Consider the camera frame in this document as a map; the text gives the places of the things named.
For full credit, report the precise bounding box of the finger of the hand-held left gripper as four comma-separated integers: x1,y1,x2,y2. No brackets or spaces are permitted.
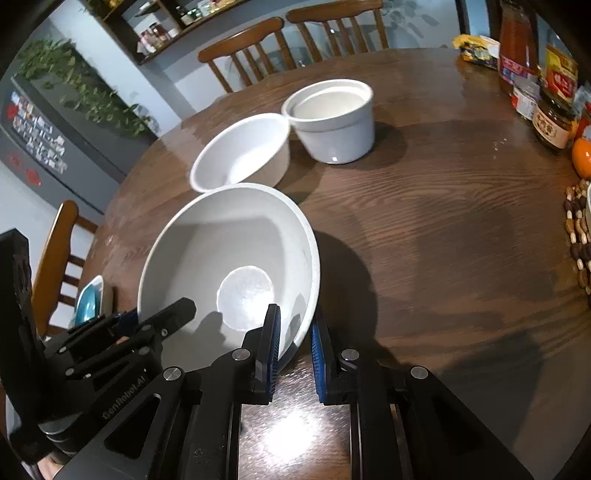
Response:
68,311,140,340
124,298,197,352

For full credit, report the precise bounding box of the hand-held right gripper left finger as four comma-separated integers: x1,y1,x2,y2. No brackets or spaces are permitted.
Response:
60,304,282,480

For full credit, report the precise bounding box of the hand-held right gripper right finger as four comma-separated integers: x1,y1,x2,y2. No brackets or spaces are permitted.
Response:
310,318,541,480

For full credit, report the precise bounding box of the blue square plate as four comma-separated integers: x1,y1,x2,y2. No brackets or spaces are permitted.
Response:
76,281,105,326

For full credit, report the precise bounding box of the large white bowl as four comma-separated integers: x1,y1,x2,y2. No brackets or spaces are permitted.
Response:
137,183,321,370

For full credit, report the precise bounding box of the medium white bowl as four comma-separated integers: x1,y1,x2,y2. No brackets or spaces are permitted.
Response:
190,113,291,193

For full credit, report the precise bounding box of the white ceramic pot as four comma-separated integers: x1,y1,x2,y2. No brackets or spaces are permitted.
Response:
281,79,376,165

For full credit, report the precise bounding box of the wooden chair with curved back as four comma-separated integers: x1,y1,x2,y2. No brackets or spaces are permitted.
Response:
31,200,100,336

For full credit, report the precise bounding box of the grey refrigerator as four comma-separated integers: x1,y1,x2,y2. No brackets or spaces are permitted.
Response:
0,46,160,214

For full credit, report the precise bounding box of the cluster of fridge photo magnets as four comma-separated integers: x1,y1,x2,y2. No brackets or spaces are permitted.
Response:
9,90,68,174

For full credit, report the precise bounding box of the long green vine plant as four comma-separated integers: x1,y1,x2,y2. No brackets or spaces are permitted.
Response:
16,37,156,139

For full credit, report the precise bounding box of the row of shelf jars and bottles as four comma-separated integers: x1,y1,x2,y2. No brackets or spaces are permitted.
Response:
137,0,223,52

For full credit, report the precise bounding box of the wooden slat-back chair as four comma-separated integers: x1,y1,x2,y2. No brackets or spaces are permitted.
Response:
198,17,296,94
285,0,389,64

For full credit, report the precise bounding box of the wooden bead trivet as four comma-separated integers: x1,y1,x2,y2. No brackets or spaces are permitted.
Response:
563,179,591,296

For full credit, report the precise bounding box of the orange fruit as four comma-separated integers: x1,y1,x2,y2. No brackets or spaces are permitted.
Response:
571,137,591,179

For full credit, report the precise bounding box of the small white-label jar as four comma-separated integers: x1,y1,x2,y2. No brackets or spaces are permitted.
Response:
512,76,541,121

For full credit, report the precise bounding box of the brown sauce jar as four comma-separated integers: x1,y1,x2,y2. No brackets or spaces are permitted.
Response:
532,88,579,153

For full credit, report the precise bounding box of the yellow snack packet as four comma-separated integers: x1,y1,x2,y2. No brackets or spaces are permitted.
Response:
451,34,502,71

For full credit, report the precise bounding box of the red sauce bottle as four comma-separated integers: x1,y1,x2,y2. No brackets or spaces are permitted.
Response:
498,0,540,97

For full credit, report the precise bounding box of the dark brown door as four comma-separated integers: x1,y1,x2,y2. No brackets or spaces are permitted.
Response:
455,0,499,47

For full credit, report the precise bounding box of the yellow-capped soy sauce bottle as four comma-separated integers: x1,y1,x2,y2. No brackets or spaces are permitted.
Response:
536,14,581,107

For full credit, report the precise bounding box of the dark wooden wall shelf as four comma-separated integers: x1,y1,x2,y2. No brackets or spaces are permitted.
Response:
85,0,259,66

